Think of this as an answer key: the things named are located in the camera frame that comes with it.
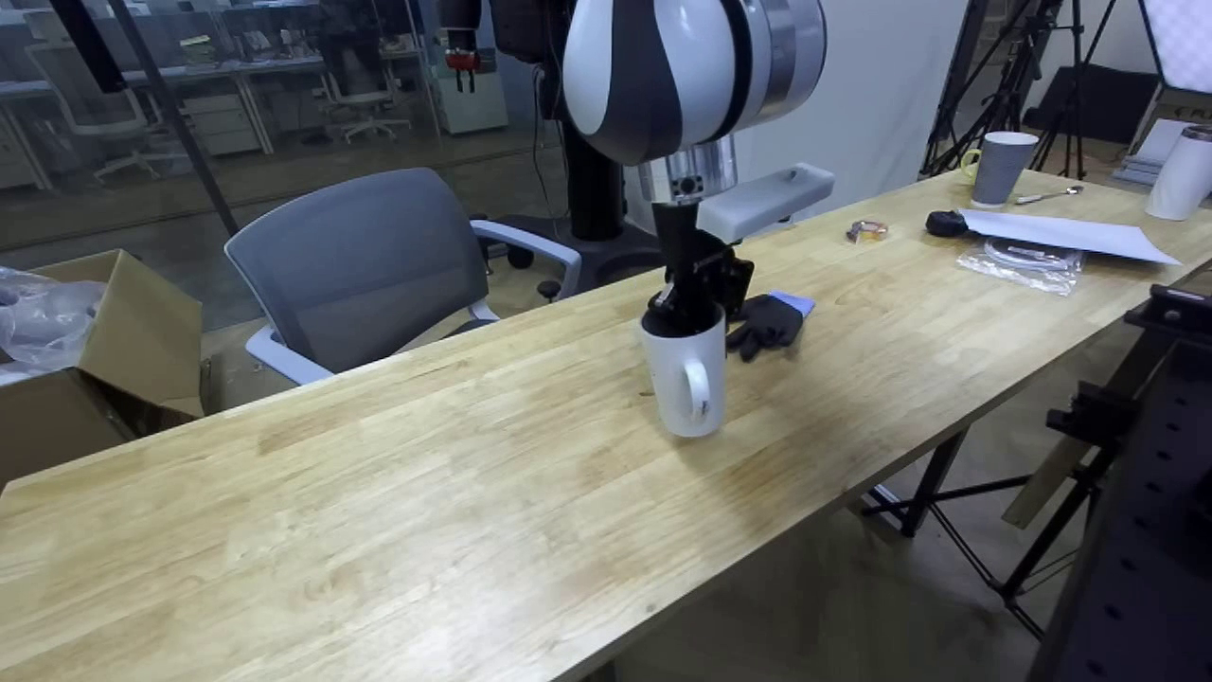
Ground clear plastic bag with metal parts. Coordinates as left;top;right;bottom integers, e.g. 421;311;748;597
0;263;106;371

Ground grey mesh office chair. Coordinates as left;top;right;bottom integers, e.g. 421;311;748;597
219;165;585;390

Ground black table leg frame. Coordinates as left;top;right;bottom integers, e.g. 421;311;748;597
862;421;1102;641

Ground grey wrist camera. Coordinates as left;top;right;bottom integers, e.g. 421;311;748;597
693;161;840;246

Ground white container at edge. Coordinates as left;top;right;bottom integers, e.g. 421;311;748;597
1145;124;1212;229

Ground white box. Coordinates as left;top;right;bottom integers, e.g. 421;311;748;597
1109;114;1198;190

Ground black tripod stand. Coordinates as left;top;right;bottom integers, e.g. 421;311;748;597
916;0;1089;182

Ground black pedestal stand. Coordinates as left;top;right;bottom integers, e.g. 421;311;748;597
553;109;665;296

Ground grey cup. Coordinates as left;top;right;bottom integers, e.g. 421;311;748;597
964;131;1040;213

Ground black optical breadboard table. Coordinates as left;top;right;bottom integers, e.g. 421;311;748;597
1026;282;1212;682

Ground white ceramic mug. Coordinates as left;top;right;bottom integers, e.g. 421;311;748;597
631;301;733;445

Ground brown cardboard box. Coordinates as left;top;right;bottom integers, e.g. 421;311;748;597
0;246;208;488

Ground white paper sheets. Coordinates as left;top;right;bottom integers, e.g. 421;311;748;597
957;205;1180;273

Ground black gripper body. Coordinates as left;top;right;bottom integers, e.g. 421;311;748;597
642;196;715;309

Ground wooden strip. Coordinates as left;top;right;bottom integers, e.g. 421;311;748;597
999;329;1171;536

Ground small black device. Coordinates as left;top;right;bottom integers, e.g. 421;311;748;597
924;209;972;242

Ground silver spoon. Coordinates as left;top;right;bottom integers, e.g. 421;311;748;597
1010;182;1087;209

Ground white softbox light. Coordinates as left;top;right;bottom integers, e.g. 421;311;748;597
1137;0;1212;100

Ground crumpled clear plastic bag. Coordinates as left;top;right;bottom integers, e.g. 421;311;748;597
953;238;1087;301

